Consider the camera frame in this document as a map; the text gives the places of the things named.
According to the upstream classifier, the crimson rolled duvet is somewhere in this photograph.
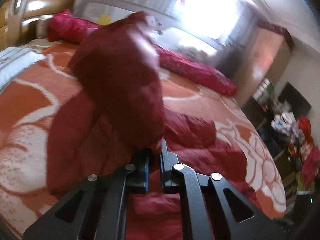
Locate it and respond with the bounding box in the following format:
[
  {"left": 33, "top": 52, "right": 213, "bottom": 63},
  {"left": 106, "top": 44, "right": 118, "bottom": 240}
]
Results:
[{"left": 47, "top": 10, "right": 237, "bottom": 96}]

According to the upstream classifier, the pile of colourful clothes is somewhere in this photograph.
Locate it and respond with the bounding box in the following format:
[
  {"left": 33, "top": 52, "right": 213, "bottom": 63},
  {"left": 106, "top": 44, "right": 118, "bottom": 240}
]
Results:
[{"left": 271, "top": 112, "right": 319, "bottom": 192}]

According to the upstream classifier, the dark red quilted jacket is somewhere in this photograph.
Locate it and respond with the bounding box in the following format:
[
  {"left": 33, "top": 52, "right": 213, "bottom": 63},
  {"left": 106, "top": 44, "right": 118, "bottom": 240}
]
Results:
[{"left": 47, "top": 12, "right": 260, "bottom": 239}]

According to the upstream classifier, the grey striped pillow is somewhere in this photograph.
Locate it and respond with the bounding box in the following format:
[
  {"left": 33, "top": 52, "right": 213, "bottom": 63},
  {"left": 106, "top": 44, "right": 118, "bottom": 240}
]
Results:
[{"left": 0, "top": 47, "right": 46, "bottom": 93}]

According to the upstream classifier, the tan wooden headboard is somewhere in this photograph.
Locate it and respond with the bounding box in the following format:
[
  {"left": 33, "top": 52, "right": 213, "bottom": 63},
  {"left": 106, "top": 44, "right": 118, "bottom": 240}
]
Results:
[{"left": 1, "top": 0, "right": 75, "bottom": 50}]

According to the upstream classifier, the orange white floral blanket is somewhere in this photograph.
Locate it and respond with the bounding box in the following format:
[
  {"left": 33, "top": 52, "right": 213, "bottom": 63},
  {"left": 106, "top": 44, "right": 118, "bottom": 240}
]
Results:
[{"left": 1, "top": 43, "right": 287, "bottom": 238}]

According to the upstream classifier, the grey bed guard rail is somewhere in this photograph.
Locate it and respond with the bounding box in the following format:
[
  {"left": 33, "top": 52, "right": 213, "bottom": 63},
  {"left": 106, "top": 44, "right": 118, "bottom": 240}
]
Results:
[{"left": 73, "top": 0, "right": 222, "bottom": 55}]

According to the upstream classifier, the brown wooden wardrobe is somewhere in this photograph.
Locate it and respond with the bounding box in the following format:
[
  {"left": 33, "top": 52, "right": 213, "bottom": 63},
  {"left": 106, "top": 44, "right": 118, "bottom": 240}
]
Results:
[{"left": 232, "top": 21, "right": 294, "bottom": 107}]

